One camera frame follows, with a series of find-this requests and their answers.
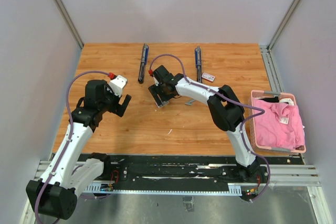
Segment silver staple strip block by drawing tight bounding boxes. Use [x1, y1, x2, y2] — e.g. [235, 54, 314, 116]
[155, 101, 169, 108]

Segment unloaded silver staples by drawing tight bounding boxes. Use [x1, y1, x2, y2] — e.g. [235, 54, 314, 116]
[185, 99, 195, 105]

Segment blue stapler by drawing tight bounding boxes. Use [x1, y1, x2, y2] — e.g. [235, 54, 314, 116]
[194, 46, 202, 83]
[138, 44, 149, 84]

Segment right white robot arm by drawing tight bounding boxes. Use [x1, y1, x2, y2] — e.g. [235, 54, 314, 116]
[149, 65, 260, 182]

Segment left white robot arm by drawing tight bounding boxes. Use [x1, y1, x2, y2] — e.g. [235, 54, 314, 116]
[26, 75, 131, 220]

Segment red staple box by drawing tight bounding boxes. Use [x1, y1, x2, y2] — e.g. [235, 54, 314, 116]
[202, 72, 215, 82]

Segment pink cloth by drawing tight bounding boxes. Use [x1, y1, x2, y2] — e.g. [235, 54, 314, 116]
[254, 99, 305, 150]

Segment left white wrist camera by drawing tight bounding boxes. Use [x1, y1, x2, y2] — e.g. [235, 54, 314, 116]
[109, 75, 128, 97]

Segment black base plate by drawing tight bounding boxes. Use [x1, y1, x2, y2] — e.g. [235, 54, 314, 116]
[76, 154, 310, 200]

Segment grey cable duct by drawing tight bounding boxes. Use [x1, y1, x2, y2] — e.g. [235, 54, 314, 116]
[83, 183, 243, 196]

